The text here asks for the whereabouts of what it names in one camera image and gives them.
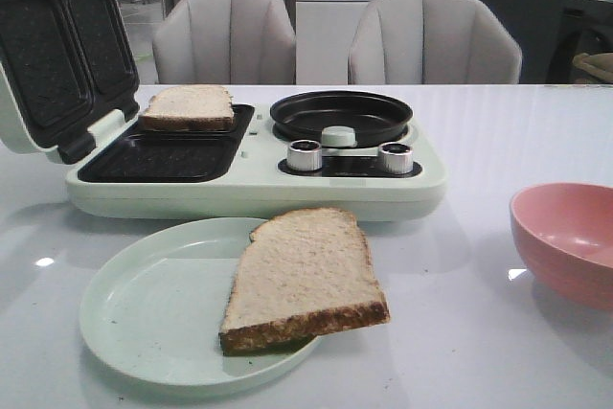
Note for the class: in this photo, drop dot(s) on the pink bowl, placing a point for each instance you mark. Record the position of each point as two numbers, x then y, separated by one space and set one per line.
563 233

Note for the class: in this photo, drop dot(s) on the right silver control knob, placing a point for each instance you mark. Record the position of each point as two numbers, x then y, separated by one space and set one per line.
395 158

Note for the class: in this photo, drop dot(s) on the light green round plate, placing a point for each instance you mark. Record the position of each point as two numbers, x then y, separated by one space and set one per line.
153 312

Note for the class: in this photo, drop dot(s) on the bread slice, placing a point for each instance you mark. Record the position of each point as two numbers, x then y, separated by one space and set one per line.
305 273
189 107

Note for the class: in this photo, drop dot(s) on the left silver control knob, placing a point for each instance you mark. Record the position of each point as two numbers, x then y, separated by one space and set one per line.
304 156

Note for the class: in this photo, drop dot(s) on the green sandwich maker lid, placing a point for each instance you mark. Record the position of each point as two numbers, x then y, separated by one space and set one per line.
65 65

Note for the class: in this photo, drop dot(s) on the silver control knob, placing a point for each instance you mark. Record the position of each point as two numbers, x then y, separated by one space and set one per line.
304 156
395 158

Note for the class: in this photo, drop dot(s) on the green breakfast maker base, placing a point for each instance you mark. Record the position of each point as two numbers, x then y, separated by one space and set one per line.
137 173

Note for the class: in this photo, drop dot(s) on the left grey upholstered chair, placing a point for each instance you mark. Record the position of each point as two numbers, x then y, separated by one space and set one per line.
226 42

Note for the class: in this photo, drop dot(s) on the beige cushion at right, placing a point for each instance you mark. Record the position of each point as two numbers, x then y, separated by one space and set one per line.
597 67

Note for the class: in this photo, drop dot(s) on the black round frying pan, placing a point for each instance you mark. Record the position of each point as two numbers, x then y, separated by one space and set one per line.
374 118

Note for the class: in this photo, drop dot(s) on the grey upholstered chair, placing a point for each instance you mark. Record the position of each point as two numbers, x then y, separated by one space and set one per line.
226 42
432 42

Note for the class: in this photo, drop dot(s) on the right grey upholstered chair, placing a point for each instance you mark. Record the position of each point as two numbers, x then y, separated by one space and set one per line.
432 42

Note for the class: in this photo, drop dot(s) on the dark appliance at right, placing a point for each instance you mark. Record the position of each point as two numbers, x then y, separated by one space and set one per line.
585 27

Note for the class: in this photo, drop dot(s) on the white cabinet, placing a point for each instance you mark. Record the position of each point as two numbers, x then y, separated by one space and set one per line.
324 33

